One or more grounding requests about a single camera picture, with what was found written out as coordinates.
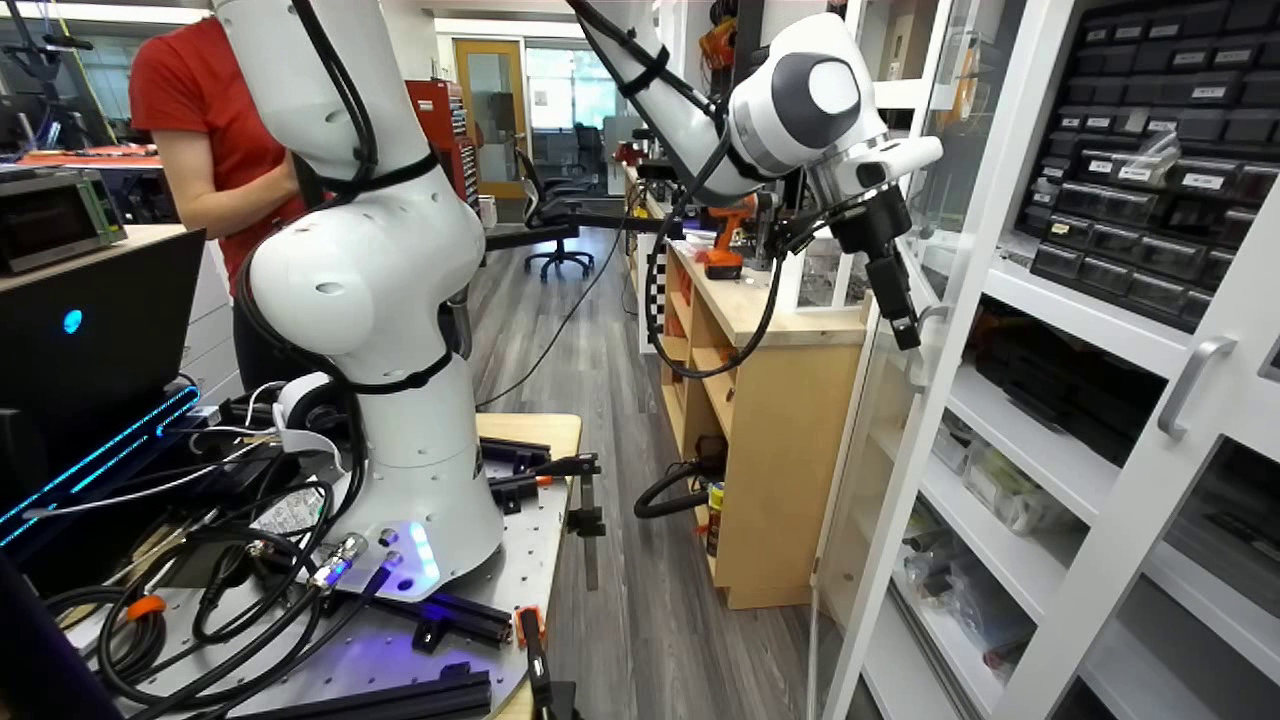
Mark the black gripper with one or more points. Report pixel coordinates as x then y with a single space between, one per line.
883 243

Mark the black office chair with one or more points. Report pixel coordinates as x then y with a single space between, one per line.
559 222

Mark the clear plastic bags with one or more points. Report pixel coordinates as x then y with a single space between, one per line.
995 483

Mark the black small-parts drawer organizer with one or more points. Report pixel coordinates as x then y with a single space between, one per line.
1160 145

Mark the black metal bracket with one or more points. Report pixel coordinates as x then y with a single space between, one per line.
467 617

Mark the orange plug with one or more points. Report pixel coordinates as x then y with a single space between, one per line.
142 608

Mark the white glass-door cabinet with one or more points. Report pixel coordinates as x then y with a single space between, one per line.
1014 403

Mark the white cabinet door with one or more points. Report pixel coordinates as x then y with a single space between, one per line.
1135 520
861 535

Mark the person's bare forearm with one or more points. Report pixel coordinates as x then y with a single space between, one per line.
234 207

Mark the blue-edged black case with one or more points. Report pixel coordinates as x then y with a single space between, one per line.
92 462

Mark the light wood shelf unit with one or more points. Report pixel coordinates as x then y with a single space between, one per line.
784 454

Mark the wooden framed door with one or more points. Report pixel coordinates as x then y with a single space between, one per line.
490 112

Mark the grey electronic instrument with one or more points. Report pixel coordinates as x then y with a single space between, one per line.
55 222

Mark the red tool cabinet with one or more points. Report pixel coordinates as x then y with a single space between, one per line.
437 134

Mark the light wood work table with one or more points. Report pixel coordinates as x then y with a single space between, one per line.
541 433

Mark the yellow spray can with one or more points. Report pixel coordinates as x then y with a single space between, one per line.
712 502

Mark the black white checkered strip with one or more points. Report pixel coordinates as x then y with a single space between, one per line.
657 292

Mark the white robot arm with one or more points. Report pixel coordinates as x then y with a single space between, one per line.
372 264

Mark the person in red shirt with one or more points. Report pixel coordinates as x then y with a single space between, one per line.
212 95

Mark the black plastic tool case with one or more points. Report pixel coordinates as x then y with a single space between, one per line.
1067 380
1241 504

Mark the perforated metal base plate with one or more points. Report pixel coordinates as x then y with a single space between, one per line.
525 560

